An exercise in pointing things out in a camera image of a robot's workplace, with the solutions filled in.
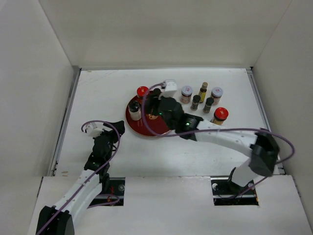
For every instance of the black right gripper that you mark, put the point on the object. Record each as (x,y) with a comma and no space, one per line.
(153,99)

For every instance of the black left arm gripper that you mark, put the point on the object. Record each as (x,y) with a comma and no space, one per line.
(113,133)

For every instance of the white lid sauce jar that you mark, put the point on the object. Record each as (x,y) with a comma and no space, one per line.
(186,93)

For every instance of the black cap spice bottle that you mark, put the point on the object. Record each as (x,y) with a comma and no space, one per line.
(195,102)

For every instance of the black cap pepper bottle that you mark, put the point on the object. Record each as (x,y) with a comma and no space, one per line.
(208,104)

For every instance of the red lid chili sauce jar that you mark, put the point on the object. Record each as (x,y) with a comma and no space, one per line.
(140,93)

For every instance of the yellow label oil bottle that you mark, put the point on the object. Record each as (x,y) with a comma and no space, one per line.
(202,92)

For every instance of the clear jar white powder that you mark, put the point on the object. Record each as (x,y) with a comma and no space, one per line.
(134,110)

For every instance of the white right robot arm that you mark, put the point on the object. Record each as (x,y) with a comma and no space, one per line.
(258,145)

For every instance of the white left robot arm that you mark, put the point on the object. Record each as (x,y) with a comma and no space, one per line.
(64,216)

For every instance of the red round tray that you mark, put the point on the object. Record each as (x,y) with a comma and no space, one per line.
(154,122)

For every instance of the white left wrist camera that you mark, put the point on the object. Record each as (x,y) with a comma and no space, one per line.
(92,130)

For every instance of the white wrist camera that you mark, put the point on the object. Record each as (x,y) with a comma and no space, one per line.
(169,88)
(92,130)

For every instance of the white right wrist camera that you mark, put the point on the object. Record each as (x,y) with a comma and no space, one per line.
(169,88)

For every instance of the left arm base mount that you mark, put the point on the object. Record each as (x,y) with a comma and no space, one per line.
(112,193)

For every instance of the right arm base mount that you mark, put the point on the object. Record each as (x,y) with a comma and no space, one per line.
(226,193)

